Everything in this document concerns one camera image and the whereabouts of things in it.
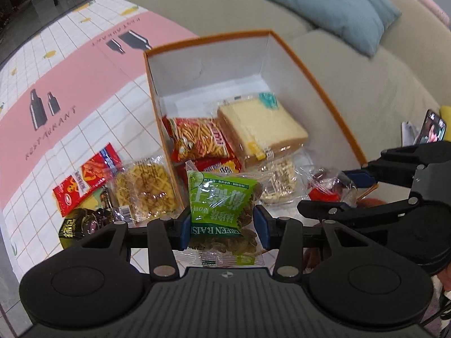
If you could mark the red spicy strip packet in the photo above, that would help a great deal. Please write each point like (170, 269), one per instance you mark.
(87, 178)

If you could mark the clear bag yellow crisps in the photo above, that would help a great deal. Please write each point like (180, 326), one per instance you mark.
(141, 191)

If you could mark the black yellow snack bag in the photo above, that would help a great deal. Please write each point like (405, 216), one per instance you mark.
(82, 222)

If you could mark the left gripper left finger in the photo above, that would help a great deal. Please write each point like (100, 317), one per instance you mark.
(163, 237)

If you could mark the pink white checkered tablecloth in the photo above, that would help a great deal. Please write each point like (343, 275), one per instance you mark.
(75, 87)

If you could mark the smartphone with lit screen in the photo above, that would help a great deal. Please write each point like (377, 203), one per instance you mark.
(432, 130)

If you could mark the beige sofa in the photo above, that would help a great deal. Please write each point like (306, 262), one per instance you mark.
(408, 75)

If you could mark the red fries snack bag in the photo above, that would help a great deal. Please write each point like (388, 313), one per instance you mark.
(196, 138)

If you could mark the light blue cushion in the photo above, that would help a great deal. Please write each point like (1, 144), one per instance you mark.
(360, 23)

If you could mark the packaged sandwich bread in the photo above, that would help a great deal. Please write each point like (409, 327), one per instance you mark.
(259, 129)

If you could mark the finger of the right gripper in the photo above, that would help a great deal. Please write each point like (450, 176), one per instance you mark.
(361, 177)
(341, 211)

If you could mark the green raisin snack bag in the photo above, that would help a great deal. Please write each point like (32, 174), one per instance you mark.
(221, 222)

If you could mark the red wrapped snack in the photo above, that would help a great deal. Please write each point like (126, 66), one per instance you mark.
(330, 185)

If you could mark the clear bag of peanuts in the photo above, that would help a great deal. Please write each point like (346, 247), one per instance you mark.
(283, 186)

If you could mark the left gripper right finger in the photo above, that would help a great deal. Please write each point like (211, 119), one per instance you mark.
(284, 234)

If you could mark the orange cardboard box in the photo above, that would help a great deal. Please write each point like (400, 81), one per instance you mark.
(190, 78)

